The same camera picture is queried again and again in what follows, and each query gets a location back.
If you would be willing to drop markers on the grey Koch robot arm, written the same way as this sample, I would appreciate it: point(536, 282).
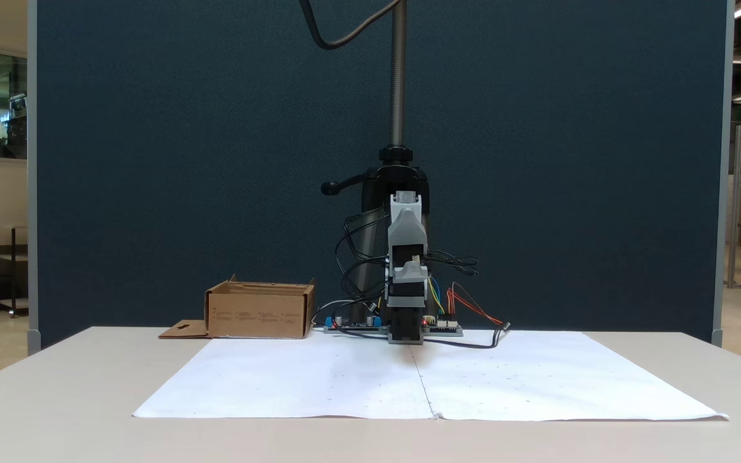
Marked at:
point(406, 325)

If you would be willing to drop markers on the black shelf cart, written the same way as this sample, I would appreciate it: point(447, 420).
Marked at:
point(11, 270)

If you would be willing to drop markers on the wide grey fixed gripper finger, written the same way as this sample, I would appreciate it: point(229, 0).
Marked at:
point(409, 275)

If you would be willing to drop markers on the white paper sheet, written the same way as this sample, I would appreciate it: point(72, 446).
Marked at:
point(280, 379)

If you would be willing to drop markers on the blue circuit board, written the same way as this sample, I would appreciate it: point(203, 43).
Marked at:
point(351, 325)

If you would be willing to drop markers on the framed wall window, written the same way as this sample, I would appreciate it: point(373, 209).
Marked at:
point(7, 106)

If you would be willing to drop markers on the brown cardboard box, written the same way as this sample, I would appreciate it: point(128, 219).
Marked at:
point(258, 315)

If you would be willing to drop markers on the black and grey tripod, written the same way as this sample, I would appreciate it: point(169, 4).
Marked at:
point(398, 96)

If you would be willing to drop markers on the dark blue partition panel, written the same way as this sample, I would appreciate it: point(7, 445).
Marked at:
point(152, 161)

